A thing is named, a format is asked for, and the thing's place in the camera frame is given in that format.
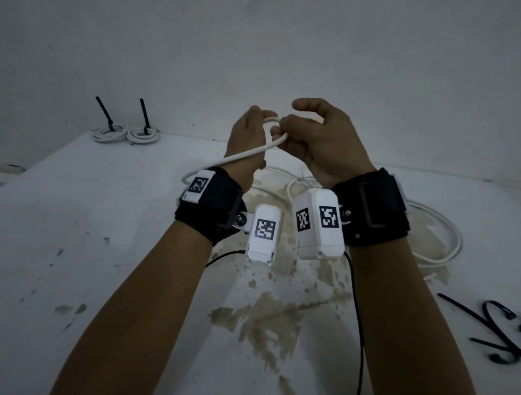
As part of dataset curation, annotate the black wrist strap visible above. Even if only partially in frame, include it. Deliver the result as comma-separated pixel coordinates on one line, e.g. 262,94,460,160
175,167,248,247
333,167,410,248

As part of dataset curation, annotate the white checkered marker tag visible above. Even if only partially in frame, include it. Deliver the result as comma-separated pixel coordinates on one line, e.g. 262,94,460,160
181,170,217,203

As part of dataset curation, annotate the long white cable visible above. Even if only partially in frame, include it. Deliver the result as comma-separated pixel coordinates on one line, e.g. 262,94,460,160
244,164,463,270

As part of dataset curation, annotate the person's right forearm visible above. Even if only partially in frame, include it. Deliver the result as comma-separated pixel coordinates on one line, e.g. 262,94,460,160
349,238,477,395

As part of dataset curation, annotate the black camera cable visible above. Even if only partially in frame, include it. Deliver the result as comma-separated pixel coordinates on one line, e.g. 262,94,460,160
205,250,247,269
344,252,365,395

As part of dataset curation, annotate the person's left forearm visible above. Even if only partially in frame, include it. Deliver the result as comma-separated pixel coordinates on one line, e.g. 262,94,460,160
50,222,214,395

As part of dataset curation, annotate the person's right hand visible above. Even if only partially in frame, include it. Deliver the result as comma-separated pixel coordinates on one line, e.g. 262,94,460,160
270,97,377,188

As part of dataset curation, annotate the black cable ties bunch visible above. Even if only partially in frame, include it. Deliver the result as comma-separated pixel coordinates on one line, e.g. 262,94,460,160
437,292,521,365

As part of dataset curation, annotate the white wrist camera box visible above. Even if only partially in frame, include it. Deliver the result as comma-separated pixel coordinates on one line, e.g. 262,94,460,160
246,203,282,266
292,188,346,261

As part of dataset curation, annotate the person's left hand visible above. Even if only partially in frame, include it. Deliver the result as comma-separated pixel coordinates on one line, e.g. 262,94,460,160
223,105,282,192

